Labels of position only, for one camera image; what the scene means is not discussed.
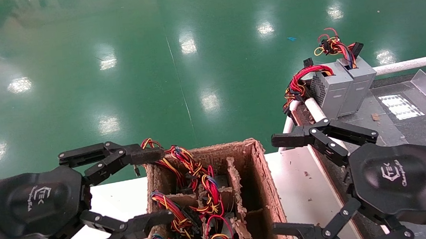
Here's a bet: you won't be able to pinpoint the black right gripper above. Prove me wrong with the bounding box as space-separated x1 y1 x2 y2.
262 108 426 239

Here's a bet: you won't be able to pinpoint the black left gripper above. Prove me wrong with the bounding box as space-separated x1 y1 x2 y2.
0 135 177 239

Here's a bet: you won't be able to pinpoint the brown cardboard divider box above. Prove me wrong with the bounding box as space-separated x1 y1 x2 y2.
137 135 298 239

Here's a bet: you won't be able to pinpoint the white support leg tube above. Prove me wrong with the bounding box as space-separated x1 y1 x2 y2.
274 99 306 153

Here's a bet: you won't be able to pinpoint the dark conveyor belt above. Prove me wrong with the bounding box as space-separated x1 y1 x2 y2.
290 72 426 239

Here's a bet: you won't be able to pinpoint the white crossbar tube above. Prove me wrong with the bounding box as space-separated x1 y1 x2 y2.
371 53 426 77

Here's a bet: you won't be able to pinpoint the long white rail tube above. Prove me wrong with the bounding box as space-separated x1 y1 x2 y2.
304 94 349 155

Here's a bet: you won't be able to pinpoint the grey power supply red cables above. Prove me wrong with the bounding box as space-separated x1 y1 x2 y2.
279 54 359 125

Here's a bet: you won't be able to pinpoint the power supply with braided cables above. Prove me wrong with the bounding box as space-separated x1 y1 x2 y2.
186 164 226 218

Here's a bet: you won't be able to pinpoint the grey power supply tangled cables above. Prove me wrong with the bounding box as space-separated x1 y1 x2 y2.
311 23 382 120

